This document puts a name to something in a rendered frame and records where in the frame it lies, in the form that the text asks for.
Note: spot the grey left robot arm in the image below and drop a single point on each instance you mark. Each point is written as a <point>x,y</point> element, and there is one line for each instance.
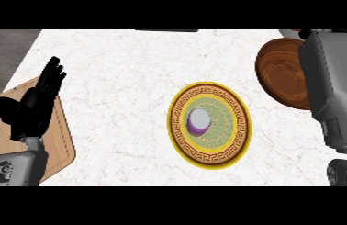
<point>18,167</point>

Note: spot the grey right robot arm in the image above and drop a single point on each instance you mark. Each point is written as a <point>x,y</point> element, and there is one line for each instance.
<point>325,75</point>

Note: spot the brown wooden bowl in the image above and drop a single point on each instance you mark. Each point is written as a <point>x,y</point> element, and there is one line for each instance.
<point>279,72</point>

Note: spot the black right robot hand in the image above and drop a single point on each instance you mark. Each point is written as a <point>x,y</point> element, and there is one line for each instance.
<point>338,173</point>

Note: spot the pale wooden cutting board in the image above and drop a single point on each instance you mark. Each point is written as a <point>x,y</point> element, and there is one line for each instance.
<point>58,143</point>

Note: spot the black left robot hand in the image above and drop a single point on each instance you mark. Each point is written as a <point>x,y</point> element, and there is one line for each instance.
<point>34,106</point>

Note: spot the yellow brown patterned plate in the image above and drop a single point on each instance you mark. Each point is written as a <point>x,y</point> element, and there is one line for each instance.
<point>226,143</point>

